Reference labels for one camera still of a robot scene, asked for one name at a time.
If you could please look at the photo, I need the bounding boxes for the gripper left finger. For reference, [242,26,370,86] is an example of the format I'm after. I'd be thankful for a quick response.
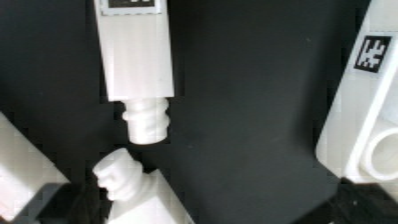
[11,183,105,224]

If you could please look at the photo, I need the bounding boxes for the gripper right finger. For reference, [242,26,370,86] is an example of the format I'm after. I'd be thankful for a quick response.
[295,178,398,224]

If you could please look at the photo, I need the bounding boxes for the white desk leg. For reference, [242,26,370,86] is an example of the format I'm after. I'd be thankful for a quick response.
[93,148,196,224]
[95,0,175,145]

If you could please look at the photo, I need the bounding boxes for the white desk tabletop tray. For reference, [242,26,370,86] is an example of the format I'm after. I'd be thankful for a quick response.
[315,0,398,184]

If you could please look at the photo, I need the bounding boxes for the white obstacle wall left piece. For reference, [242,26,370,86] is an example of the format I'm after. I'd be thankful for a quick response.
[0,113,70,224]

